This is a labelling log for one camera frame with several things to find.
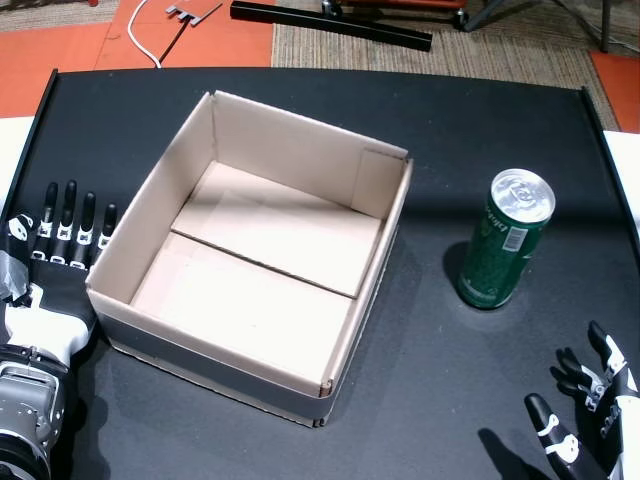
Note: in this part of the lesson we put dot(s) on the large orange floor mat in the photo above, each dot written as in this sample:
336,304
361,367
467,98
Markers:
60,50

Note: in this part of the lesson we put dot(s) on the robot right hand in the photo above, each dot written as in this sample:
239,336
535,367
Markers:
622,415

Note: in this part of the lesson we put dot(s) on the green drink can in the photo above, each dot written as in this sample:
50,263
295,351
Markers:
492,260

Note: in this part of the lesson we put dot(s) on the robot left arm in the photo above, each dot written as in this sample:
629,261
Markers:
25,410

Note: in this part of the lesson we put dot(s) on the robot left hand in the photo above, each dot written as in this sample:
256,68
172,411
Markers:
55,290

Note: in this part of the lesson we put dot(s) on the black stand legs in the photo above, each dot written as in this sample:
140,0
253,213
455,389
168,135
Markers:
606,25

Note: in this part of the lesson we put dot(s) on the small orange floor mat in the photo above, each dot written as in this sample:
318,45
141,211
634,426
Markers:
622,85

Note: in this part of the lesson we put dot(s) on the grey metal bracket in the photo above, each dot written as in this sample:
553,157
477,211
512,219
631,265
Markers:
192,10

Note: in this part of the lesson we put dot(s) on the open cardboard box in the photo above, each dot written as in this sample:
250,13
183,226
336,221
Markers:
260,240

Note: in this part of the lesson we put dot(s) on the black metal beam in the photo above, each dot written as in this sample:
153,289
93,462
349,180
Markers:
325,22

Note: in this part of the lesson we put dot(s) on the beige woven rug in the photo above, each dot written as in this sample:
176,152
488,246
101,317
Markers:
500,55

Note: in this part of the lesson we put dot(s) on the black table mat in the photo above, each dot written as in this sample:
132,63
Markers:
450,125

